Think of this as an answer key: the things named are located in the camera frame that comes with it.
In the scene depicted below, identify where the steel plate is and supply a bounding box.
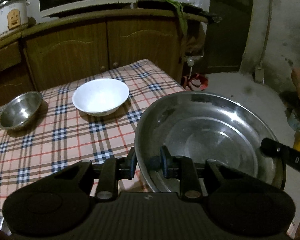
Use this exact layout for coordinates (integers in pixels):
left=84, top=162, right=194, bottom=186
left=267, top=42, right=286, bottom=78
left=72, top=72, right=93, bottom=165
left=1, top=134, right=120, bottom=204
left=134, top=92, right=286, bottom=192

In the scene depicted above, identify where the wide white shallow bowl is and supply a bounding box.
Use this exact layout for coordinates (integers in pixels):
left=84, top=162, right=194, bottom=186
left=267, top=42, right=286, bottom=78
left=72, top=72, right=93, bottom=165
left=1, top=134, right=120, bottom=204
left=72, top=78, right=130, bottom=117

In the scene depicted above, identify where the small steel bowl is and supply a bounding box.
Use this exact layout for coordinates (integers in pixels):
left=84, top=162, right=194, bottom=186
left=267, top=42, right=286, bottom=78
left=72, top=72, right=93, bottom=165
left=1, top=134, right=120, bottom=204
left=0, top=91, right=43, bottom=131

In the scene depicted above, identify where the plaid checkered tablecloth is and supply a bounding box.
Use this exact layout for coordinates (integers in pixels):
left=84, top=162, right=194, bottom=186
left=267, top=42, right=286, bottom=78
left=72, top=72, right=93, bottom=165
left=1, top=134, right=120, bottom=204
left=0, top=60, right=182, bottom=223

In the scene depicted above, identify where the red patterned bag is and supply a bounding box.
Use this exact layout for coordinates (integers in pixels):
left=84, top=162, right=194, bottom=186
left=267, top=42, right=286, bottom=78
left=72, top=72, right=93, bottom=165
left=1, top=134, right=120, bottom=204
left=181, top=74, right=209, bottom=91

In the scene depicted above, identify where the brown wooden cabinet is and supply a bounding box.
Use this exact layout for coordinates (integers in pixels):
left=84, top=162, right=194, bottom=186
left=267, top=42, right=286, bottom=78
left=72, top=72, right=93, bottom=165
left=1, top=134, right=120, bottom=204
left=0, top=9, right=207, bottom=106

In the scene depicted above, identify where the green cloth on cabinet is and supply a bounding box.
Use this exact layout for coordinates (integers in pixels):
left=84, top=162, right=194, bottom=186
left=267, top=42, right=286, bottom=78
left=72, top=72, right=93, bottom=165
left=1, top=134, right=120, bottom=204
left=136, top=0, right=210, bottom=36

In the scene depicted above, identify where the white rice cooker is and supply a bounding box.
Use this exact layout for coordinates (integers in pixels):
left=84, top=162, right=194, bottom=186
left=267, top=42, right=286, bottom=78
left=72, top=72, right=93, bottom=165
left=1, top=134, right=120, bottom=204
left=0, top=0, right=29, bottom=40

